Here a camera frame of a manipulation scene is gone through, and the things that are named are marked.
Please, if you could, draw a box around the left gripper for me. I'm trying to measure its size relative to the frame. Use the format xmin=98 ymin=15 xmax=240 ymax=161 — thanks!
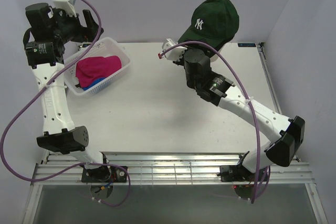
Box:
xmin=51 ymin=7 xmax=103 ymax=44

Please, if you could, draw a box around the pink cap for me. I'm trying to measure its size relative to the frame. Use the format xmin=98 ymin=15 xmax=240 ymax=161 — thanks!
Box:
xmin=75 ymin=56 xmax=122 ymax=88

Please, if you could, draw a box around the dark green NY cap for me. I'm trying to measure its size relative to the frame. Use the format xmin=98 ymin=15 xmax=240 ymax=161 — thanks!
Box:
xmin=178 ymin=0 xmax=239 ymax=50

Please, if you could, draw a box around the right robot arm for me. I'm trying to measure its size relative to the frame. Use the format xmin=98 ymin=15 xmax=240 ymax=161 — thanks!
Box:
xmin=167 ymin=46 xmax=305 ymax=182

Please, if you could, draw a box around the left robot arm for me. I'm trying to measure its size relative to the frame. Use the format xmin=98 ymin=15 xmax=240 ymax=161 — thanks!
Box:
xmin=23 ymin=3 xmax=111 ymax=182

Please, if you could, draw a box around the white plastic basket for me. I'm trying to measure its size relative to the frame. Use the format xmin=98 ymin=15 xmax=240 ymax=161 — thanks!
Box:
xmin=64 ymin=37 xmax=131 ymax=97

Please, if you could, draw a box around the blue cap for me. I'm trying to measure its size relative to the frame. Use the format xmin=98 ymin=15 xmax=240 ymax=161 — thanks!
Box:
xmin=82 ymin=78 xmax=104 ymax=91

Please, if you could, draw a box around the blue logo sticker right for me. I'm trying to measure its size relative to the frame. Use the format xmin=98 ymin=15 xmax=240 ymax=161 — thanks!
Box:
xmin=237 ymin=43 xmax=256 ymax=48

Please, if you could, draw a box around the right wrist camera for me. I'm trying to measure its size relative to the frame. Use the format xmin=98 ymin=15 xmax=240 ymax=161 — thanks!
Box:
xmin=158 ymin=38 xmax=187 ymax=62

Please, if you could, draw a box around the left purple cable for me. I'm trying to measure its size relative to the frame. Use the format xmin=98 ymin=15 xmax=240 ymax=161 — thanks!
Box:
xmin=0 ymin=0 xmax=131 ymax=207

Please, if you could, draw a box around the purple cable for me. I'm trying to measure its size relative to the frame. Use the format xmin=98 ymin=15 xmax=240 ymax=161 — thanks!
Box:
xmin=0 ymin=0 xmax=131 ymax=207
xmin=160 ymin=40 xmax=271 ymax=204

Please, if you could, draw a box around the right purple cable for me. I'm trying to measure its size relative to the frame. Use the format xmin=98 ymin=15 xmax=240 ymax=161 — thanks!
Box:
xmin=160 ymin=40 xmax=271 ymax=204

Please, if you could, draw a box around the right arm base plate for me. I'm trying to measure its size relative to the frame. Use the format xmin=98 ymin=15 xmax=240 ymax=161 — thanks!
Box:
xmin=217 ymin=165 xmax=255 ymax=182

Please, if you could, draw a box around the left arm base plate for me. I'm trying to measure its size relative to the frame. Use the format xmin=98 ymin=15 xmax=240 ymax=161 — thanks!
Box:
xmin=81 ymin=166 xmax=128 ymax=183

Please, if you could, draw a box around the aluminium rail frame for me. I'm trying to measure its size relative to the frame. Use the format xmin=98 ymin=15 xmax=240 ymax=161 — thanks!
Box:
xmin=24 ymin=42 xmax=329 ymax=223

